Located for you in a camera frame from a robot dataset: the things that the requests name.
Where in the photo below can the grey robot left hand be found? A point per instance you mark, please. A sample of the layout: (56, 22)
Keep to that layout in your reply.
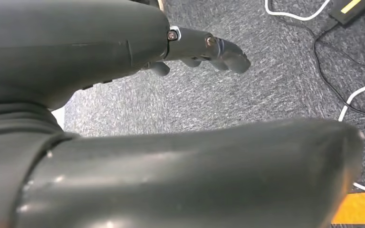
(59, 47)

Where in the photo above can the yellow foil sheet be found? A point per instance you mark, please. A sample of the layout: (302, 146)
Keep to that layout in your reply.
(358, 209)

